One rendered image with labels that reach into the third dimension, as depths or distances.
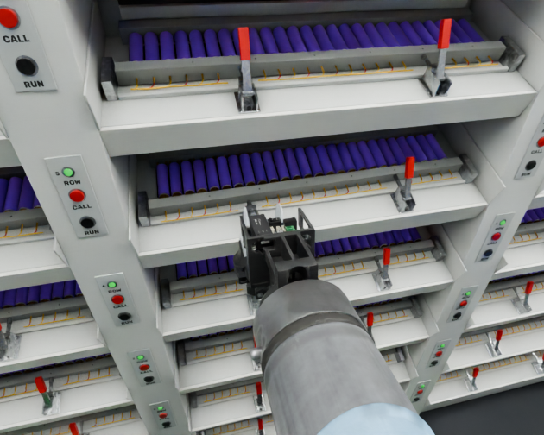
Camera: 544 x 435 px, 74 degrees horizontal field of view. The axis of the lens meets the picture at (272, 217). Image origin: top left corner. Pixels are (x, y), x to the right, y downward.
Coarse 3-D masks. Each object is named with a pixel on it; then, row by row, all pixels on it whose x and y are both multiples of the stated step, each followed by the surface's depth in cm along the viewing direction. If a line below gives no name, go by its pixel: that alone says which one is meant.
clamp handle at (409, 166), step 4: (412, 156) 59; (408, 160) 59; (412, 160) 59; (408, 164) 59; (412, 164) 59; (408, 168) 59; (412, 168) 59; (408, 172) 59; (412, 172) 60; (404, 176) 60; (408, 176) 60; (412, 176) 60; (408, 180) 60; (408, 184) 61; (408, 188) 61; (404, 192) 61; (408, 192) 61; (404, 196) 61; (408, 196) 61
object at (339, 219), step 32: (448, 128) 72; (480, 160) 65; (320, 192) 63; (416, 192) 65; (448, 192) 66; (480, 192) 66; (160, 224) 57; (192, 224) 58; (224, 224) 58; (320, 224) 60; (352, 224) 60; (384, 224) 63; (416, 224) 66; (160, 256) 56; (192, 256) 58
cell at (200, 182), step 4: (196, 160) 63; (200, 160) 63; (196, 164) 62; (200, 164) 62; (196, 168) 62; (200, 168) 62; (204, 168) 63; (196, 172) 61; (200, 172) 61; (204, 172) 62; (196, 176) 61; (200, 176) 61; (204, 176) 61; (196, 180) 60; (200, 180) 60; (204, 180) 60; (196, 184) 60; (200, 184) 60; (204, 184) 60; (196, 188) 60; (200, 188) 60; (204, 188) 60
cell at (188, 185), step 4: (180, 164) 63; (184, 164) 62; (188, 164) 62; (184, 168) 61; (188, 168) 61; (192, 168) 63; (184, 172) 61; (188, 172) 61; (192, 172) 62; (184, 176) 61; (188, 176) 60; (192, 176) 61; (184, 180) 60; (188, 180) 60; (192, 180) 60; (184, 184) 60; (188, 184) 60; (192, 184) 60; (184, 188) 60; (188, 188) 59; (192, 188) 59; (184, 192) 60
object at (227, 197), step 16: (448, 160) 67; (320, 176) 62; (336, 176) 62; (352, 176) 63; (368, 176) 63; (384, 176) 64; (400, 176) 65; (416, 176) 66; (432, 176) 66; (208, 192) 58; (224, 192) 59; (240, 192) 59; (256, 192) 59; (272, 192) 60; (288, 192) 61; (304, 192) 62; (352, 192) 63; (160, 208) 57; (176, 208) 58; (192, 208) 58
